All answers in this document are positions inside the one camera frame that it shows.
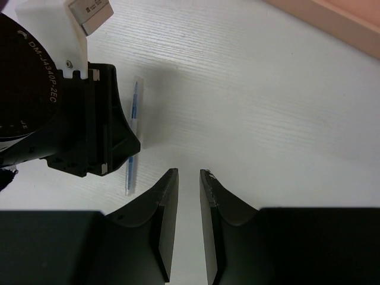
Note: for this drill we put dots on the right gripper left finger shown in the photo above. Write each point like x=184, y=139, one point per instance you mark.
x=132, y=245

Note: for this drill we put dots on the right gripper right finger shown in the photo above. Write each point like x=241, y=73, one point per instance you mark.
x=286, y=245

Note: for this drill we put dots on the peach file organizer rack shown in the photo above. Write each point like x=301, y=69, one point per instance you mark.
x=353, y=22

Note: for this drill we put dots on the blue clear pen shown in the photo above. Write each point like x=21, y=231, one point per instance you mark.
x=130, y=178

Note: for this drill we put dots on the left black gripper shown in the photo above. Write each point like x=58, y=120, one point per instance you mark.
x=77, y=126

